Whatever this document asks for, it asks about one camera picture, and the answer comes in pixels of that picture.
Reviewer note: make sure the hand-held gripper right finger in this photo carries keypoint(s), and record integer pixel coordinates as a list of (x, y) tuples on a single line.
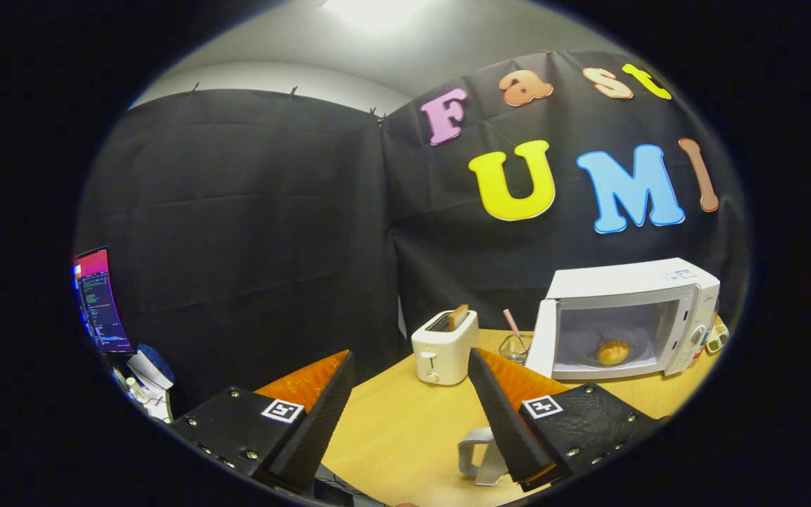
[(504, 429)]

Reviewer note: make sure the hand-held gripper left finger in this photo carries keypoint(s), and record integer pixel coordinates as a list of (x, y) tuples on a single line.
[(317, 429)]

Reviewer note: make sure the round golden bread bun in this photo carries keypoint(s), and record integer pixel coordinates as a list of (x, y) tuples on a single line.
[(612, 352)]

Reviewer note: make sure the white microwave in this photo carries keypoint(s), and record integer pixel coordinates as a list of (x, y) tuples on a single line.
[(624, 282)]

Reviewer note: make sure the white toaster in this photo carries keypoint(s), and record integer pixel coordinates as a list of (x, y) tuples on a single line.
[(444, 352)]

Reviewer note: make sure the pink straw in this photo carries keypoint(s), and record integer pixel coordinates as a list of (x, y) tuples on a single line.
[(511, 322)]

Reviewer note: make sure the brown toast slice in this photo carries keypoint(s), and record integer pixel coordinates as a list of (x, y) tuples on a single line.
[(459, 317)]

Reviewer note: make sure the white and blue object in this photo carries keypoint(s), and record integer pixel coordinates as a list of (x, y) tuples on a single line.
[(152, 366)]

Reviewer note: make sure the divided white dish with beans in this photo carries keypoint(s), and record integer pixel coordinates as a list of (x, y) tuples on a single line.
[(717, 341)]

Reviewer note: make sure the computer monitor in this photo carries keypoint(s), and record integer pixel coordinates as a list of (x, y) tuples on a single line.
[(99, 303)]

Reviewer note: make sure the white plastic bracket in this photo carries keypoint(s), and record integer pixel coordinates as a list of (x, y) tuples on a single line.
[(490, 465)]

